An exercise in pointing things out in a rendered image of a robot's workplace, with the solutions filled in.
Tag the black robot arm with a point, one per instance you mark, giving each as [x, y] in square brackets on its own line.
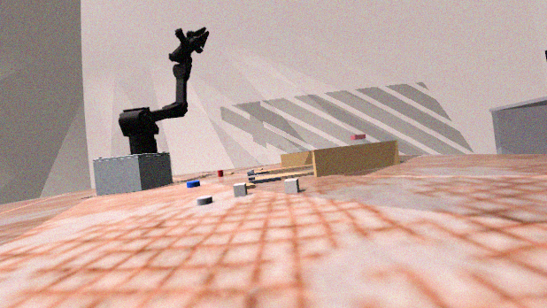
[139, 123]

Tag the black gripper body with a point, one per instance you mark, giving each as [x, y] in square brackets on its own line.
[191, 46]

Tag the small blue block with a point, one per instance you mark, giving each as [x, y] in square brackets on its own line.
[191, 184]

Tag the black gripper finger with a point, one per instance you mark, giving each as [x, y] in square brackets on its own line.
[201, 40]
[198, 32]

